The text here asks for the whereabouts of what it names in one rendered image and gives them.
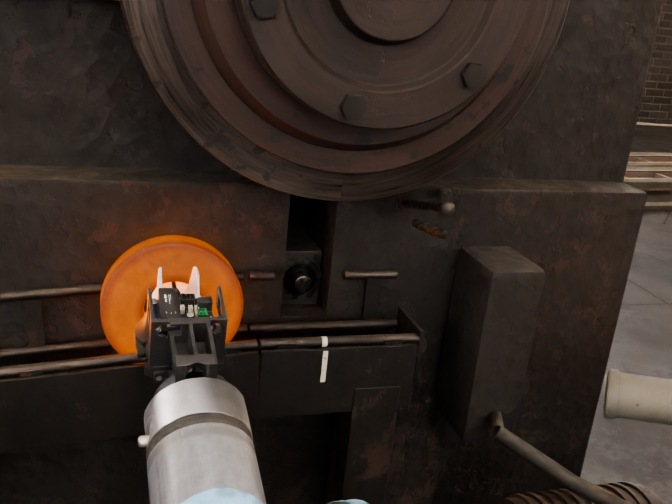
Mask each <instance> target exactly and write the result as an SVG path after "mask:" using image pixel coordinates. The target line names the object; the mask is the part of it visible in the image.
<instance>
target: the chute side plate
mask: <svg viewBox="0 0 672 504"><path fill-rule="evenodd" d="M417 349H418V345H417V344H397V345H372V346H348V347H324V348H301V349H278V350H261V356H260V369H259V357H258V351H248V352H240V353H231V354H226V356H224V358H223V370H222V371H220V372H219V373H217V374H219V375H220V376H222V377H223V378H224V379H226V381H227V382H228V383H230V384H232V385H233V386H234V387H236V388H237V389H238V390H239V391H240V393H241V394H242V395H243V397H244V401H245V404H246V409H247V413H248V418H249V419H253V418H263V417H278V416H293V415H307V414H322V413H336V412H351V411H352V403H353V395H354V390H355V389H356V388H373V387H390V386H400V394H399V401H398V408H408V407H409V402H410V396H411V389H412V382H413V376H414V369H415V362H416V356H417ZM323 351H328V360H327V369H326V378H325V382H320V378H321V368H322V359H323ZM145 365H146V363H142V364H133V365H124V366H116V367H107V368H98V369H89V370H80V371H71V372H63V373H54V374H45V375H37V376H28V377H18V378H10V379H1V380H0V453H6V452H13V451H20V450H28V449H35V448H42V447H49V446H57V445H64V444H71V443H79V442H86V441H93V440H100V439H108V438H115V437H122V436H130V435H137V434H144V433H145V428H144V412H145V410H146V408H147V406H148V404H149V402H150V400H151V399H152V398H153V396H154V394H155V392H156V390H157V388H158V387H159V386H160V385H161V384H162V383H154V379H153V378H151V377H149V376H147V375H145V373H144V372H145Z"/></svg>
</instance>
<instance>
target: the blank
mask: <svg viewBox="0 0 672 504"><path fill-rule="evenodd" d="M160 267H161V269H162V284H164V283H168V282H182V283H186V284H189V280H190V277H191V273H192V269H193V267H197V269H198V272H199V289H200V296H201V297H203V296H205V297H209V296H212V301H213V305H212V314H213V317H218V313H217V308H216V294H217V285H220V286H221V290H222V295H223V299H224V304H225V308H226V313H227V318H228V323H227V331H226V340H225V342H230V341H231V340H232V339H233V337H234V335H235V334H236V332H237V330H238V327H239V325H240V322H241V318H242V313H243V294H242V289H241V285H240V283H239V280H238V278H237V276H236V274H235V272H234V270H233V268H232V266H231V265H230V263H229V262H228V260H227V259H226V258H225V257H224V256H223V255H222V254H221V253H220V252H219V251H218V250H217V249H215V248H214V247H213V246H211V245H209V244H208V243H206V242H204V241H201V240H199V239H196V238H193V237H188V236H182V235H164V236H158V237H154V238H150V239H147V240H145V241H142V242H140V243H138V244H136V245H134V246H133V247H131V248H130V249H128V250H127V251H126V252H124V253H123V254H122V255H121V256H120V257H119V258H118V259H117V260H116V261H115V262H114V264H113V265H112V266H111V268H110V269H109V271H108V273H107V275H106V277H105V279H104V282H103V285H102V289H101V294H100V316H101V323H102V327H103V330H104V333H105V335H106V337H107V339H108V341H109V342H110V344H111V345H112V347H113V348H114V349H115V350H116V351H117V352H118V353H119V354H124V353H134V352H137V350H136V347H135V327H136V325H137V323H138V322H139V321H140V320H141V319H142V318H143V317H144V315H145V311H144V305H145V301H146V299H147V293H148V287H151V292H152V291H153V290H154V289H155V288H156V287H157V278H158V269H159V268H160Z"/></svg>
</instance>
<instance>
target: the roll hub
mask: <svg viewBox="0 0 672 504"><path fill-rule="evenodd" d="M249 1H250V0H233V3H234V8H235V11H236V15H237V18H238V21H239V24H240V27H241V30H242V32H243V34H244V37H245V39H246V41H247V43H248V45H249V47H250V49H251V50H252V52H253V54H254V55H255V57H256V58H257V60H258V61H259V63H260V64H261V66H262V67H263V68H264V69H265V71H266V72H267V73H268V74H269V75H270V77H271V78H272V79H273V80H274V81H275V82H276V83H277V84H278V85H279V86H280V87H281V88H283V89H284V90H285V91H286V92H287V93H289V94H290V95H291V96H293V97H294V98H295V99H297V100H298V101H300V102H301V103H303V104H304V105H305V106H307V107H309V108H310V109H312V110H313V111H315V112H317V113H318V114H320V115H322V116H324V117H326V118H329V119H331V120H333V121H336V122H339V123H342V124H345V125H348V126H352V127H357V128H363V129H372V130H392V129H401V128H407V127H412V126H416V125H420V124H423V123H426V122H429V121H431V120H434V119H436V118H438V117H440V116H443V115H445V114H447V113H448V112H450V111H452V110H454V109H455V108H457V107H458V106H460V105H461V104H463V103H464V102H465V101H467V100H468V99H469V98H471V97H472V96H473V95H474V94H475V93H477V92H478V91H479V90H480V89H481V88H482V87H483V86H484V85H485V84H486V83H487V82H488V81H489V80H490V78H491V77H492V76H493V75H494V74H495V72H496V71H497V70H498V69H499V67H500V66H501V65H502V63H503V62H504V60H505V59H506V57H507V56H508V54H509V52H510V50H511V49H512V47H513V45H514V43H515V41H516V39H517V37H518V35H519V33H520V30H521V28H522V25H523V23H524V20H525V17H526V14H527V11H528V8H529V4H530V0H277V1H278V4H279V7H278V9H277V10H276V12H275V13H274V15H273V16H272V18H260V17H255V15H254V13H253V11H252V9H251V7H250V4H249ZM467 63H474V64H482V65H483V67H484V70H485V73H486V76H487V77H486V79H485V80H484V82H483V83H482V85H481V86H480V87H479V88H468V87H464V85H463V82H462V79H461V76H460V74H461V72H462V71H463V69H464V68H465V66H466V65H467ZM347 94H351V95H361V96H362V97H363V100H364V102H365V105H366V107H367V109H366V111H365V112H364V114H363V115H362V117H361V118H360V120H349V119H345V118H344V116H343V114H342V112H341V109H340V107H339V105H340V104H341V102H342V101H343V99H344V98H345V96H346V95H347Z"/></svg>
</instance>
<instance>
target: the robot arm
mask: <svg viewBox="0 0 672 504"><path fill-rule="evenodd" d="M212 305H213V301H212V296H209V297H205V296H203V297H201V296H200V289H199V272H198V269H197V267H193V269H192V273H191V277H190V280H189V284H186V283H182V282H168V283H164V284H162V269H161V267H160V268H159V269H158V278H157V287H156V288H155V290H154V291H153V293H152V292H151V287H148V293H147V311H146V313H145V315H144V317H143V318H142V319H141V320H140V321H139V322H138V323H137V325H136V327H135V347H136V350H137V361H146V365H145V372H144V373H145V375H147V376H149V377H151V378H153V379H154V383H162V384H161V385H160V386H159V387H158V388H157V390H156V392H155V394H154V396H153V398H152V399H151V400H150V402H149V404H148V406H147V408H146V410H145V412H144V428H145V436H139V437H138V446H139V447H147V449H146V462H147V475H148V488H149V500H150V504H266V499H265V495H264V490H263V485H262V481H261V476H260V472H259V467H258V462H257V458H256V453H255V449H254V444H253V438H252V431H251V427H250V422H249V418H248V413H247V409H246V404H245V401H244V397H243V395H242V394H241V393H240V391H239V390H238V389H237V388H236V387H234V386H233V385H232V384H230V383H228V382H227V381H226V379H224V378H223V377H222V376H220V375H219V374H217V373H219V372H220V371H222V370H223V358H224V356H226V350H227V348H226V346H225V340H226V331H227V323H228V318H227V313H226V308H225V304H224V299H223V295H222V290H221V286H220V285H217V294H216V308H217V313H218V317H213V314H212ZM220 306H221V309H222V313H221V309H220Z"/></svg>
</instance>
